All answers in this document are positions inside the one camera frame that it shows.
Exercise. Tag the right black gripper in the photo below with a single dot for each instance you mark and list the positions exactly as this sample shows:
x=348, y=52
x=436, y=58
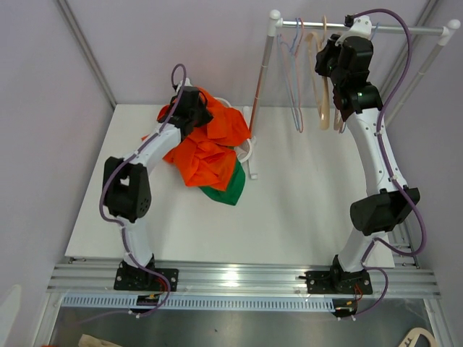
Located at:
x=330, y=49

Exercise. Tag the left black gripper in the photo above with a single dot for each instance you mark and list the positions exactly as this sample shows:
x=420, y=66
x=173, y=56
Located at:
x=206, y=118

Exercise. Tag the orange t shirt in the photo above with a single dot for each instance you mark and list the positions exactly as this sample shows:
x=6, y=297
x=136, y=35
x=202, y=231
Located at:
x=227, y=122
x=203, y=161

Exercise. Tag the beige wooden hanger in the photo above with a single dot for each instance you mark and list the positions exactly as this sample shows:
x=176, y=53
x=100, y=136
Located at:
x=320, y=84
x=339, y=124

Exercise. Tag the bright green t shirt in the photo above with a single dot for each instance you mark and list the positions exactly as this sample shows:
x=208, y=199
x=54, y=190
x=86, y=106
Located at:
x=233, y=190

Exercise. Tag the blue wire hanger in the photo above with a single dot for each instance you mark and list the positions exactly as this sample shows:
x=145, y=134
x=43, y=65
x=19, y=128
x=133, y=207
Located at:
x=375, y=29

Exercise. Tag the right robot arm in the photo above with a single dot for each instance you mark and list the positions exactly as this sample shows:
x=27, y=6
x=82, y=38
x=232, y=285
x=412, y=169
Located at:
x=389, y=199

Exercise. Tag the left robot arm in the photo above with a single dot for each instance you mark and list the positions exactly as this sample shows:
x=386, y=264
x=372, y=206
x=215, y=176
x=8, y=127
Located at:
x=126, y=196

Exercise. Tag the blue pink empty hangers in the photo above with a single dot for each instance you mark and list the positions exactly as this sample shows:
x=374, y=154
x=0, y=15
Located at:
x=287, y=54

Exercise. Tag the white perforated plastic basket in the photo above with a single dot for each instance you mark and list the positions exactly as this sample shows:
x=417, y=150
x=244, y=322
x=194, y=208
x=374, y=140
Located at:
x=243, y=151

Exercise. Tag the white clothes rack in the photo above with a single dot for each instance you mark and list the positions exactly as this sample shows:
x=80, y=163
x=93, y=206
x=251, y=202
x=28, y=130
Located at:
x=426, y=134

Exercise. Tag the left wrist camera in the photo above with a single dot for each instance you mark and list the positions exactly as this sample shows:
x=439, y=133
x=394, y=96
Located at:
x=186, y=83

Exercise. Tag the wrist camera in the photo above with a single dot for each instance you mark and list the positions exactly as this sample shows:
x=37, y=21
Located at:
x=186, y=83
x=360, y=26

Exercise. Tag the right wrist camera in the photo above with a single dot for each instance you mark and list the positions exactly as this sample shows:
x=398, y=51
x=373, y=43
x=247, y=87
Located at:
x=360, y=26

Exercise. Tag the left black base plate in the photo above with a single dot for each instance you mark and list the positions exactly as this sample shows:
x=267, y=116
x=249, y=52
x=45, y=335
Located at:
x=135, y=279

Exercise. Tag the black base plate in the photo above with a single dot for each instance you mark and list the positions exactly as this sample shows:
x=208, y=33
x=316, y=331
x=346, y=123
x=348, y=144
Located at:
x=335, y=282
x=135, y=279

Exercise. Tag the white slotted cable duct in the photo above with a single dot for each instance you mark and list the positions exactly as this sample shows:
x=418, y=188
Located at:
x=190, y=302

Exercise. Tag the aluminium frame rail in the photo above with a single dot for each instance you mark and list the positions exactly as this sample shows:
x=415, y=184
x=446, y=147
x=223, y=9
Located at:
x=221, y=279

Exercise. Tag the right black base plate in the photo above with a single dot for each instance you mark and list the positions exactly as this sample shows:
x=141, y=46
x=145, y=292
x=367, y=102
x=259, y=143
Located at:
x=335, y=282

